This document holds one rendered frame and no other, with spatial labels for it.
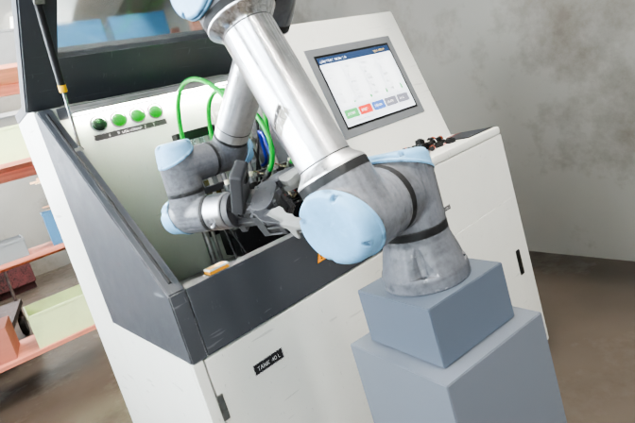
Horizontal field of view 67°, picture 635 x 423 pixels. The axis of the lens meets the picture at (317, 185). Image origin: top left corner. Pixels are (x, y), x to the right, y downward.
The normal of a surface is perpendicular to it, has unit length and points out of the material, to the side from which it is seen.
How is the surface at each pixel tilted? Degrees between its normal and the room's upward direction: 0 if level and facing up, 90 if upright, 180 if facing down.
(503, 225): 90
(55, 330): 90
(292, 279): 90
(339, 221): 97
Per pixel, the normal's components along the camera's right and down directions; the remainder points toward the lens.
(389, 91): 0.54, -0.29
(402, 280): -0.70, 0.00
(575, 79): -0.80, 0.32
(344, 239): -0.55, 0.40
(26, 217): 0.52, -0.03
